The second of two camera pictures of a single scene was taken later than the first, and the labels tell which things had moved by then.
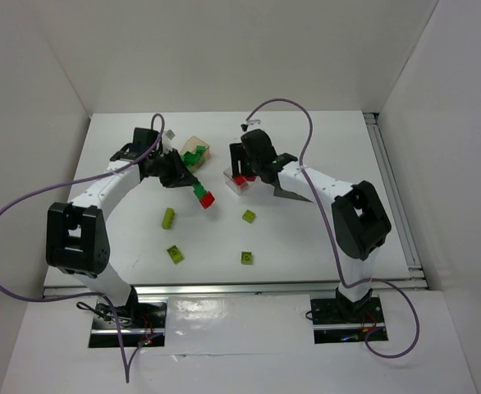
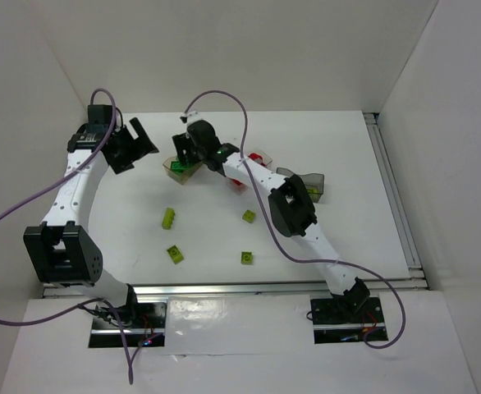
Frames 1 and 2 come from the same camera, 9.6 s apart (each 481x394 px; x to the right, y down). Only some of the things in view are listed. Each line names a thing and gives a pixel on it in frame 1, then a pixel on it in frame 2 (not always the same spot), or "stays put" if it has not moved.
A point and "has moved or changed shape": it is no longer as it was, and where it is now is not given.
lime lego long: (168, 218) stays put
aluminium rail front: (290, 289) stays put
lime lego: (175, 254) stays put
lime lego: (246, 258) stays put
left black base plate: (142, 324) stays put
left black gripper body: (174, 171) to (122, 149)
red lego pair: (207, 200) has moved or changed shape
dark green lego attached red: (199, 190) has moved or changed shape
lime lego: (249, 216) stays put
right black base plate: (336, 322) stays put
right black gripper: (239, 153) to (185, 144)
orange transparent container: (194, 153) has moved or changed shape
